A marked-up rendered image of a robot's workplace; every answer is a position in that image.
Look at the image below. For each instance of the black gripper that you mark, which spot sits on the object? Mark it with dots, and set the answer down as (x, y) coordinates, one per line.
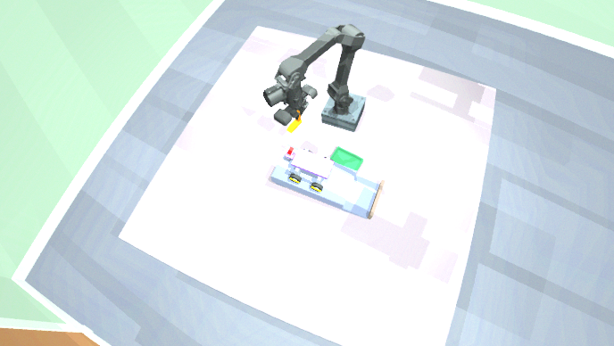
(295, 104)

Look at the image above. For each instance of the green tray floor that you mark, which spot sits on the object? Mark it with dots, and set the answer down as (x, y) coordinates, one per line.
(346, 159)

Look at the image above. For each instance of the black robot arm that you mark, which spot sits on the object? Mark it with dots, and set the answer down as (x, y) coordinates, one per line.
(294, 68)

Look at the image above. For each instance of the light blue ramp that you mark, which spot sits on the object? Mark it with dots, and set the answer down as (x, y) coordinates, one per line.
(343, 189)

